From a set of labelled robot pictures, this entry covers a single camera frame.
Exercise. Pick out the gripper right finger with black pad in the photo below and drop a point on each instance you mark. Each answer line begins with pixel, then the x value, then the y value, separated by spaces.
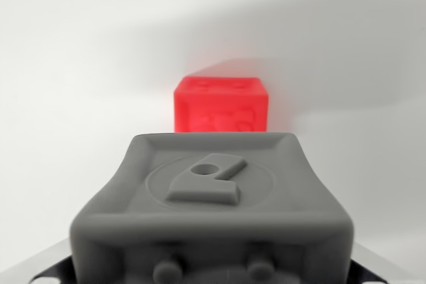
pixel 376 269

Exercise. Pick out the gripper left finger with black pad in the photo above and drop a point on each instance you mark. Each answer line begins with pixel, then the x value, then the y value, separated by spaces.
pixel 43 267

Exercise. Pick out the red embossed cube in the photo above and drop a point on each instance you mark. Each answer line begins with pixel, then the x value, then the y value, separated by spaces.
pixel 219 104

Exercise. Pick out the grey embossed cube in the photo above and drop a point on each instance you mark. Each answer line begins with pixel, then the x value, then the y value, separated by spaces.
pixel 213 204

